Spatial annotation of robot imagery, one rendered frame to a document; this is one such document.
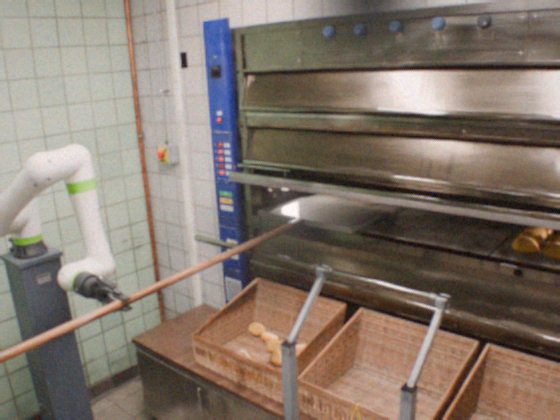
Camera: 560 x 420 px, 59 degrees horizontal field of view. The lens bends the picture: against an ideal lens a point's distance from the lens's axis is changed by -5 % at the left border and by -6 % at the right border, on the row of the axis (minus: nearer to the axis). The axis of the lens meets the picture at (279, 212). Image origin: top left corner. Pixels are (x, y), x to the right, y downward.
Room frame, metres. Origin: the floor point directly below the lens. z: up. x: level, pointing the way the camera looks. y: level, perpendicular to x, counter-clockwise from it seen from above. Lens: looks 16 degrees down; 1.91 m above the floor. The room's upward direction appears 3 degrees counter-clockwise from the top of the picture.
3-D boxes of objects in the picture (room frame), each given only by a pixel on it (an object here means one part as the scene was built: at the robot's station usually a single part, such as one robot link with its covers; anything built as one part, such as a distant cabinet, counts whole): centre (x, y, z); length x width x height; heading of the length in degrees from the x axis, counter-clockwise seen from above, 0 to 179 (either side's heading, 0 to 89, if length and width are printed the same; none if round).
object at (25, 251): (2.08, 1.13, 1.23); 0.26 x 0.15 x 0.06; 48
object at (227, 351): (2.14, 0.08, 0.72); 0.56 x 0.49 x 0.28; 49
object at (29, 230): (2.03, 1.09, 1.36); 0.16 x 0.13 x 0.19; 158
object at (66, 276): (1.80, 0.79, 1.18); 0.14 x 0.13 x 0.11; 49
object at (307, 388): (1.73, -0.39, 0.72); 0.56 x 0.49 x 0.28; 48
